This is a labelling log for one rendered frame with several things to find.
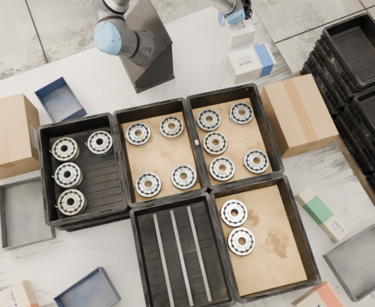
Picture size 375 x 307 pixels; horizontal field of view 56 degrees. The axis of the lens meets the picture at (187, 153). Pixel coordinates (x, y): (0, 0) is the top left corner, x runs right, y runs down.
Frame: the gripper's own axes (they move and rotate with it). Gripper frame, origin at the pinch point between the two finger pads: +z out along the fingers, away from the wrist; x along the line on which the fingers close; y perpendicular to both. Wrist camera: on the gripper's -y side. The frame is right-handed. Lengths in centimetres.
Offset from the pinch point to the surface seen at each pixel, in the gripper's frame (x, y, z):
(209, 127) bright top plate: -33, 54, -10
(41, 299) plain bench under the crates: -118, 97, 6
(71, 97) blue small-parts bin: -88, 13, 6
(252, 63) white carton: -2.5, 26.7, -2.7
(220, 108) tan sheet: -25, 46, -7
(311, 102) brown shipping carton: 12, 56, -10
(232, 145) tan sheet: -27, 63, -7
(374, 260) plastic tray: 14, 124, 6
